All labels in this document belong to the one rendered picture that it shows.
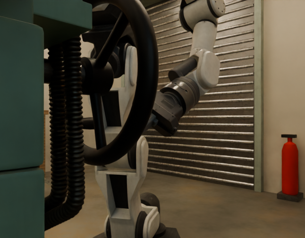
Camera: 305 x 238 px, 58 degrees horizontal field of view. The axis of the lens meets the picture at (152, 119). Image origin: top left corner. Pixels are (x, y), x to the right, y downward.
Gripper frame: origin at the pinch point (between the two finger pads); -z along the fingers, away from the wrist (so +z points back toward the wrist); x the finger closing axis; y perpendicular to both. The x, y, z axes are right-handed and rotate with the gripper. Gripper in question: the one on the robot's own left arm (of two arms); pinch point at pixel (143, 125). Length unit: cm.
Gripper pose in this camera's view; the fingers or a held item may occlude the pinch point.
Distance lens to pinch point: 62.5
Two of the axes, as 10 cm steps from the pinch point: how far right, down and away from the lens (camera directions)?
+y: 2.0, -6.5, -7.3
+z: 6.1, -5.0, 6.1
